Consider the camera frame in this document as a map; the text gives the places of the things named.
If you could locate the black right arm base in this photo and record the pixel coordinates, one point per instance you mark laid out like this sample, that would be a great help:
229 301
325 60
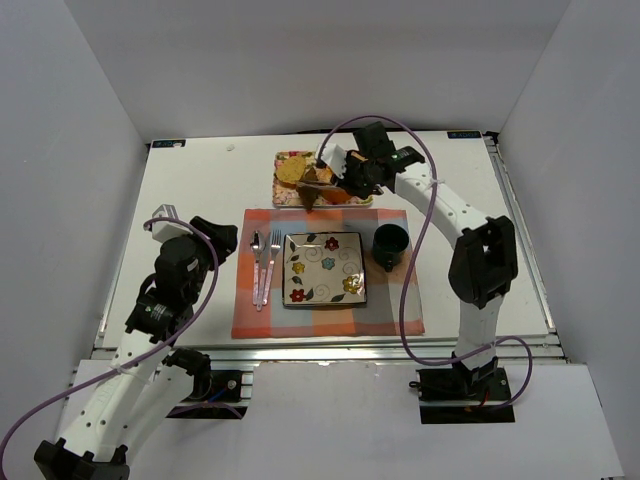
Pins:
444 399

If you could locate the silver knife pink handle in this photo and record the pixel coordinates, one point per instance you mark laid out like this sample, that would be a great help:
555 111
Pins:
263 271

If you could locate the silver fork pink handle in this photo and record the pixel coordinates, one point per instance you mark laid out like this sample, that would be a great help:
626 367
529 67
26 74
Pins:
275 248

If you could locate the dark green mug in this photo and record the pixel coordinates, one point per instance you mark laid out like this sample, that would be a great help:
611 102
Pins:
390 241

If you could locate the aluminium table frame rail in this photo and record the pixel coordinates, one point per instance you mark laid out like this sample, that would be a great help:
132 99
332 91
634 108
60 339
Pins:
219 178

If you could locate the silver spoon pink handle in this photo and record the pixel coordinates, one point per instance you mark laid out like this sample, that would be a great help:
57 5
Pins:
257 247

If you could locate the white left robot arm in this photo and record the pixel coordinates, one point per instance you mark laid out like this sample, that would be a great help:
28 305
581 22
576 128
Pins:
148 375

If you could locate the orange coconut-crusted bun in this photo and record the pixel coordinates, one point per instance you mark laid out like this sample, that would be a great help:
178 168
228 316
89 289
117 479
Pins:
335 197

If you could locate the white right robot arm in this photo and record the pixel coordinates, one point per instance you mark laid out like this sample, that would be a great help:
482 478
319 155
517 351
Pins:
484 260

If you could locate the floral rectangular serving tray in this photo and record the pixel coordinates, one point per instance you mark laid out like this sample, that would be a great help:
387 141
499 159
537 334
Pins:
285 195

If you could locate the brown chocolate croissant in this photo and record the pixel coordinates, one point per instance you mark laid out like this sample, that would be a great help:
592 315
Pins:
308 195

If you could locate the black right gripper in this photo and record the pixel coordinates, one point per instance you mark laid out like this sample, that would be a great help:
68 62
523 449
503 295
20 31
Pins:
347 176

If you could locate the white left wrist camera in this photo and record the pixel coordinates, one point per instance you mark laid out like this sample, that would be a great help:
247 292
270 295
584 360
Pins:
165 227

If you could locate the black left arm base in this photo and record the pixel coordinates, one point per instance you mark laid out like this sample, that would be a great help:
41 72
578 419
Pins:
221 395

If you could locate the round yellow sponge cake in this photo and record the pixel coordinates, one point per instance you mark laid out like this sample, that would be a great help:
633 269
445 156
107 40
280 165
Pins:
291 170

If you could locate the floral square ceramic plate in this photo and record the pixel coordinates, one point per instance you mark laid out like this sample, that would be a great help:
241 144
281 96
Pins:
323 269

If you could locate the checkered orange blue placemat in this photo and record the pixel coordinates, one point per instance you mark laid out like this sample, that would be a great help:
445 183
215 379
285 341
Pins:
388 294

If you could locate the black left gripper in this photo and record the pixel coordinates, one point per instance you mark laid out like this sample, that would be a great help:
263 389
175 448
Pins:
215 234

